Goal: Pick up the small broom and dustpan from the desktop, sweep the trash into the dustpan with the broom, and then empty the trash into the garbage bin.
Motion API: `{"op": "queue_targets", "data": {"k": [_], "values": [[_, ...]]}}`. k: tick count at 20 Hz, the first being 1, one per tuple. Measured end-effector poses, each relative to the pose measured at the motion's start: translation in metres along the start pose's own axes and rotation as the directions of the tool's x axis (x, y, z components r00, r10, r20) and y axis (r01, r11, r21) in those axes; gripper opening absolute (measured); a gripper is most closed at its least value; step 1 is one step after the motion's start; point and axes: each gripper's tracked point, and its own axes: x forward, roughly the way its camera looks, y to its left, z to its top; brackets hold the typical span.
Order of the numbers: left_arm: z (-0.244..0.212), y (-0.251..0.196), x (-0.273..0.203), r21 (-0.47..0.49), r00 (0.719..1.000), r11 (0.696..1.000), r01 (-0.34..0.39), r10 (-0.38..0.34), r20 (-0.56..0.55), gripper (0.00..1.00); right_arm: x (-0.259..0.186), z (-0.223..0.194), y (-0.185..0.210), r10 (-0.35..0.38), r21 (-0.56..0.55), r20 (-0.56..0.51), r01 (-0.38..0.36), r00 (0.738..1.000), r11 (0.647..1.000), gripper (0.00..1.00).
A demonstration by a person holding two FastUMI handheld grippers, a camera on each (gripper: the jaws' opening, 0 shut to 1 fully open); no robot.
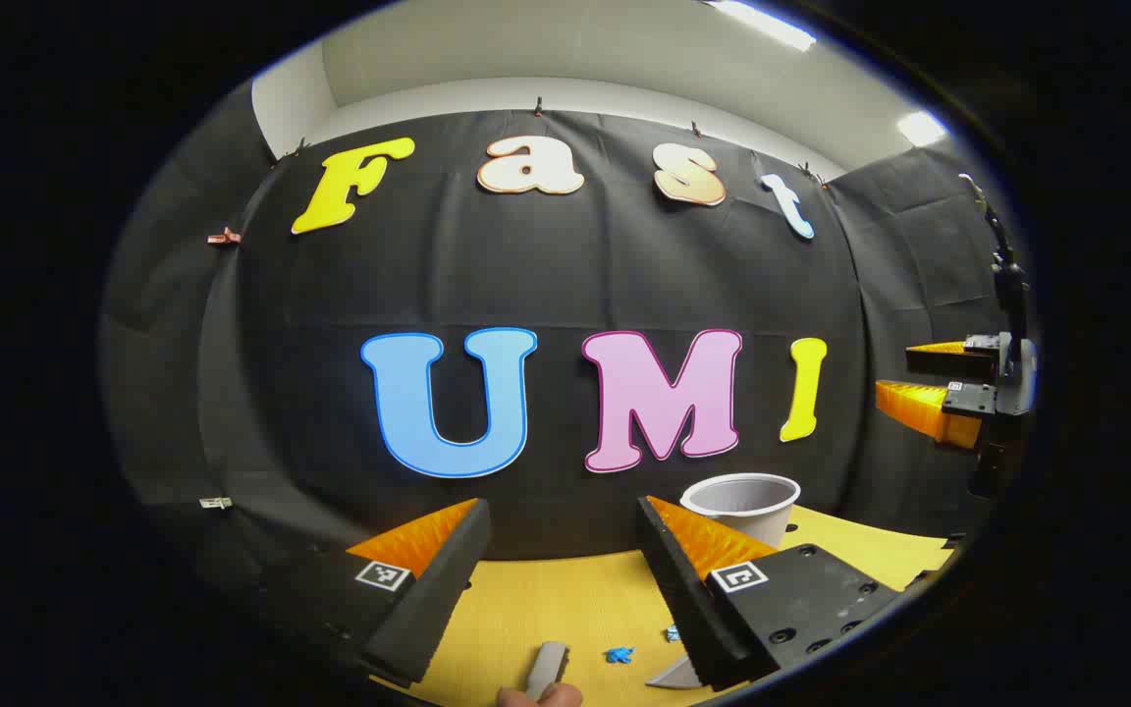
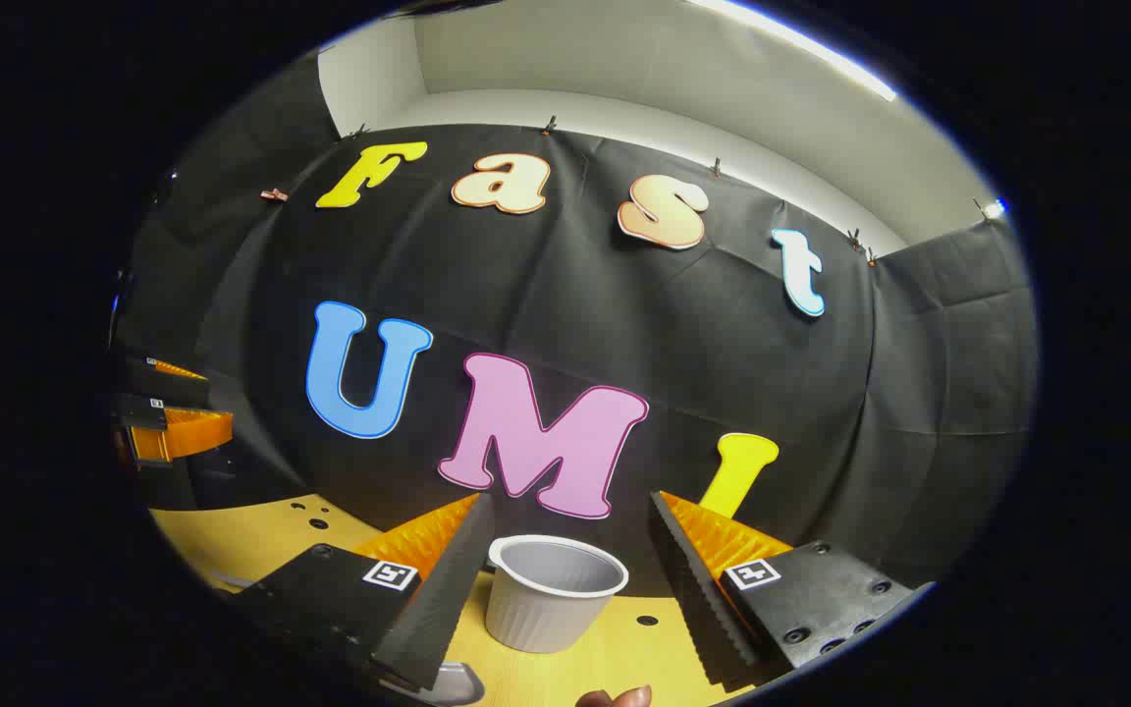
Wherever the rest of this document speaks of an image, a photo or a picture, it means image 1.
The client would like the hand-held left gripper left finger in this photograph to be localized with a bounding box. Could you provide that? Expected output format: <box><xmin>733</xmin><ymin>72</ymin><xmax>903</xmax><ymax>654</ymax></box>
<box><xmin>232</xmin><ymin>498</ymin><xmax>492</xmax><ymax>688</ymax></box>

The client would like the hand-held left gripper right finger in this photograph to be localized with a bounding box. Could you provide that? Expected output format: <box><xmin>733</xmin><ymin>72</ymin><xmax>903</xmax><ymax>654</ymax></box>
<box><xmin>636</xmin><ymin>495</ymin><xmax>902</xmax><ymax>692</ymax></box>

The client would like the grey dustpan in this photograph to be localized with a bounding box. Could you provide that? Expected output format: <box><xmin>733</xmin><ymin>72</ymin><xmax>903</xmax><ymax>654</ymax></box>
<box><xmin>644</xmin><ymin>653</ymin><xmax>706</xmax><ymax>690</ymax></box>

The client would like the white ribbed garbage bin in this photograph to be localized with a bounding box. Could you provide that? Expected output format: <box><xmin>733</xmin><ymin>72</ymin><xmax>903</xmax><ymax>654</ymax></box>
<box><xmin>680</xmin><ymin>473</ymin><xmax>802</xmax><ymax>549</ymax></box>

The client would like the small grey broom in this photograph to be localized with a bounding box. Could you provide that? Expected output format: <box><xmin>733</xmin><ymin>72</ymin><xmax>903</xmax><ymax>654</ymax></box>
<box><xmin>524</xmin><ymin>641</ymin><xmax>569</xmax><ymax>700</ymax></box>

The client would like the yellow wooden desktop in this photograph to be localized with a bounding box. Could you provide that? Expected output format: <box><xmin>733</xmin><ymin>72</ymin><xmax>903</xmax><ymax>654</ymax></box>
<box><xmin>369</xmin><ymin>506</ymin><xmax>959</xmax><ymax>707</ymax></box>

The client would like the square ceiling light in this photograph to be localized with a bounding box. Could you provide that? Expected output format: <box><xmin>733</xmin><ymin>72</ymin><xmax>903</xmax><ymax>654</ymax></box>
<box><xmin>897</xmin><ymin>111</ymin><xmax>949</xmax><ymax>148</ymax></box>

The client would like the black backdrop cloth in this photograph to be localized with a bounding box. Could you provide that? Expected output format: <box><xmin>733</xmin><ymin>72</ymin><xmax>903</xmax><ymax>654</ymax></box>
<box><xmin>99</xmin><ymin>83</ymin><xmax>1028</xmax><ymax>590</ymax></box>

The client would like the long ceiling light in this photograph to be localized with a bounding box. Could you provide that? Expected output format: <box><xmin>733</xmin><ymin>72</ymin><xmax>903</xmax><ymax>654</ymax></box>
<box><xmin>708</xmin><ymin>0</ymin><xmax>817</xmax><ymax>52</ymax></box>

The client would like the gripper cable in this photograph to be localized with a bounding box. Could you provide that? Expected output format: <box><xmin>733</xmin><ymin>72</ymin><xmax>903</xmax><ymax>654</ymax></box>
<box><xmin>958</xmin><ymin>174</ymin><xmax>1018</xmax><ymax>266</ymax></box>

